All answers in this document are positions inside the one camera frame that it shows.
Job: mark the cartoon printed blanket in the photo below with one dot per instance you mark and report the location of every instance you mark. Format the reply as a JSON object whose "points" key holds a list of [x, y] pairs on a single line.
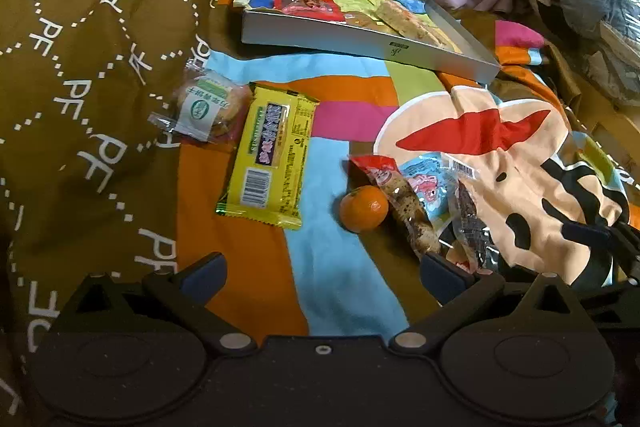
{"points": [[340, 282]]}

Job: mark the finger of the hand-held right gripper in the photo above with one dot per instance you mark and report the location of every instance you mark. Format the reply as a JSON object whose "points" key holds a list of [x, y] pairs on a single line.
{"points": [[585, 234], [620, 302]]}

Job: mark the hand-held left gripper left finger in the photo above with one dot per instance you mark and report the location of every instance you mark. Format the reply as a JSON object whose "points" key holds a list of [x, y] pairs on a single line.
{"points": [[202, 274]]}

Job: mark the yellow snack packet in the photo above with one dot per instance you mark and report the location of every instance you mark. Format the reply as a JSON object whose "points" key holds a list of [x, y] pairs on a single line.
{"points": [[272, 157]]}

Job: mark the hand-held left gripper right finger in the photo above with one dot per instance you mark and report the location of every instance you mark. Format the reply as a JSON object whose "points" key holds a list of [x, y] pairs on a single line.
{"points": [[442, 273]]}

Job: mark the mandarin orange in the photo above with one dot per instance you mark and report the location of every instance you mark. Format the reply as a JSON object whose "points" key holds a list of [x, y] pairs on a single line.
{"points": [[364, 208]]}

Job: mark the clear dark dried meat packet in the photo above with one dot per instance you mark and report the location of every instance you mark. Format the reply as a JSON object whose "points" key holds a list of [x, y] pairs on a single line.
{"points": [[472, 217]]}

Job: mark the orange cracker packet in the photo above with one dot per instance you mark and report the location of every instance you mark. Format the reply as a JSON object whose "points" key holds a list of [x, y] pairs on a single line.
{"points": [[410, 24]]}

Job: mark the light blue snack packet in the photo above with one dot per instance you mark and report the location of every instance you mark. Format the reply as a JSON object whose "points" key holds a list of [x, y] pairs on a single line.
{"points": [[430, 187]]}

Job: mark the grey shallow box tray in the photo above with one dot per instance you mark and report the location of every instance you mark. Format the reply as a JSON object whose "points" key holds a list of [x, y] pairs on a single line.
{"points": [[325, 39]]}

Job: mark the red quail egg packet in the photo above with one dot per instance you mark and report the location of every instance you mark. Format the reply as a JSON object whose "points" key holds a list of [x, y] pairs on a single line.
{"points": [[400, 197]]}

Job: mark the green label cookie packet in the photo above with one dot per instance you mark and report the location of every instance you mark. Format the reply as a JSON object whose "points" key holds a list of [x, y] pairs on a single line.
{"points": [[205, 107]]}

